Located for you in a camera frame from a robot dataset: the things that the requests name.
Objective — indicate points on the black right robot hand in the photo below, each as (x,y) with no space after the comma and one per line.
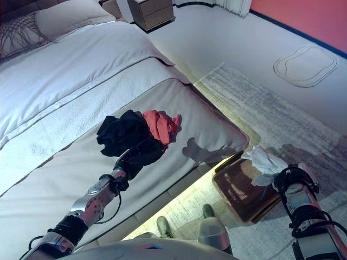
(280,178)

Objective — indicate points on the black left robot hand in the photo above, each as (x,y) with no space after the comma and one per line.
(141,157)

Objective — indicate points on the white garment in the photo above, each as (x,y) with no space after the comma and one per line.
(263,162)

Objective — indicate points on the black garment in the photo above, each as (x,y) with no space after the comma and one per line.
(119,130)

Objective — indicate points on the red garment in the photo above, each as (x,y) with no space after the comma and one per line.
(160,127)

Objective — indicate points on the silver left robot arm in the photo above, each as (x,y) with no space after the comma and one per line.
(92,203)

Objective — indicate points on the brown wooden laundry basket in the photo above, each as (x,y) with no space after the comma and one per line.
(244,195)

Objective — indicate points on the bed with white duvet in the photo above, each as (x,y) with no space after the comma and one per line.
(81,67)

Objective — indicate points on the grey patterned rug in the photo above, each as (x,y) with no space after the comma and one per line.
(271,113)

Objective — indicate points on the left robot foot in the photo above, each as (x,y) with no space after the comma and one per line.
(163,226)

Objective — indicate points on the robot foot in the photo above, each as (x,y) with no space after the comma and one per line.
(163,226)
(208,211)

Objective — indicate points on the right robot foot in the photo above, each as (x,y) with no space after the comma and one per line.
(208,211)

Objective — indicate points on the right robot leg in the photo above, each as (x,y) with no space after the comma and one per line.
(214,235)

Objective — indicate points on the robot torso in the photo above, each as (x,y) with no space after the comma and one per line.
(135,250)

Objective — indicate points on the white floor mat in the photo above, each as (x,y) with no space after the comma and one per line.
(303,66)

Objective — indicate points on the wooden nightstand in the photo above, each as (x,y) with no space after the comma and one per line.
(154,13)

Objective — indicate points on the beige pillow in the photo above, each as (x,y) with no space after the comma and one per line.
(73,16)

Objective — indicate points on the patterned decorative cushion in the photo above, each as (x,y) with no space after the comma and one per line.
(19,35)

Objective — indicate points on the white pleated curtain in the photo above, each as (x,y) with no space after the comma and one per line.
(233,6)

